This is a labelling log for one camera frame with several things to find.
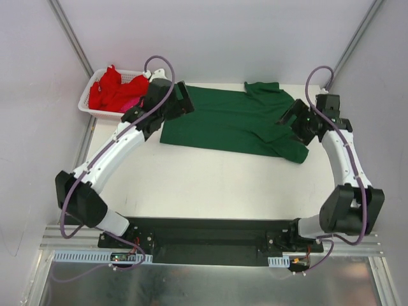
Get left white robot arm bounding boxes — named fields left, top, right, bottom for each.
left=55, top=78, right=194, bottom=248

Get right aluminium frame post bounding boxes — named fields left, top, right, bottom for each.
left=324, top=0, right=386, bottom=90

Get pink t shirt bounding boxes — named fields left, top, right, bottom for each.
left=120, top=96, right=144, bottom=113

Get right aluminium rail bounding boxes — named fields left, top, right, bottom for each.
left=326, top=233, right=385, bottom=257

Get right white cable duct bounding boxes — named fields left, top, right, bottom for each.
left=268, top=256, right=291, bottom=268

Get left aluminium frame post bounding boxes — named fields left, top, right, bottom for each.
left=47, top=0, right=94, bottom=78

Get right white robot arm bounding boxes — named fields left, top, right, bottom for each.
left=277, top=94, right=385, bottom=252

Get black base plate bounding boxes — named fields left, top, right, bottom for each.
left=98, top=217, right=323, bottom=266

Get left white cable duct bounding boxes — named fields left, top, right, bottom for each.
left=54, top=251, right=153, bottom=265

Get red t shirt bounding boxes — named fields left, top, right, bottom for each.
left=88, top=65, right=149, bottom=113

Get white plastic basket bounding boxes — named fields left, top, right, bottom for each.
left=78, top=68, right=152, bottom=120

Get left aluminium rail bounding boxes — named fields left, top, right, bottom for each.
left=40, top=224, right=103, bottom=249

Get aluminium frame post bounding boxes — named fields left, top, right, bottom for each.
left=324, top=0, right=386, bottom=90
left=47, top=0, right=94, bottom=78

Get white cable duct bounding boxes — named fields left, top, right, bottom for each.
left=268, top=256, right=291, bottom=268
left=54, top=251, right=153, bottom=265

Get green t shirt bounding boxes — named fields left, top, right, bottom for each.
left=160, top=82, right=309, bottom=164

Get aluminium rail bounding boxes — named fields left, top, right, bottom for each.
left=326, top=233, right=385, bottom=257
left=40, top=224, right=103, bottom=249

